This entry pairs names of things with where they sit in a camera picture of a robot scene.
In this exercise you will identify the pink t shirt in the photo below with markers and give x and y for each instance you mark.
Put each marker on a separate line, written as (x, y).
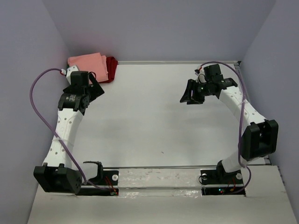
(93, 63)

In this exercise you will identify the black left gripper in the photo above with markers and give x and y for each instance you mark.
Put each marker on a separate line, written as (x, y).
(97, 91)

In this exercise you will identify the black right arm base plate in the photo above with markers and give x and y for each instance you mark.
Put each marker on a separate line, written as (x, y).
(213, 185)

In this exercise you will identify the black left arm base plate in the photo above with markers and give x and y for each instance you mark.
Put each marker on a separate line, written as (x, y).
(106, 185)

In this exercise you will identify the white front cover board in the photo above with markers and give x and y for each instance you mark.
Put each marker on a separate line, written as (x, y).
(265, 202)

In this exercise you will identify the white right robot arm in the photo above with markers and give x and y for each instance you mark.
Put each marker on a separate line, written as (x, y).
(257, 135)

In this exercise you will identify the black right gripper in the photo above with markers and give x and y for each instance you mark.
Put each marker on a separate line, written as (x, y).
(187, 96)

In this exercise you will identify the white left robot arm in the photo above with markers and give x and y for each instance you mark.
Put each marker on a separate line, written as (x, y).
(60, 172)

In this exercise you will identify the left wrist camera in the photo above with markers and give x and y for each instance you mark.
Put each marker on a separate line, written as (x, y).
(69, 71)

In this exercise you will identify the red folded t shirt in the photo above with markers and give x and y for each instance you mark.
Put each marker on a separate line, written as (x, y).
(110, 66)

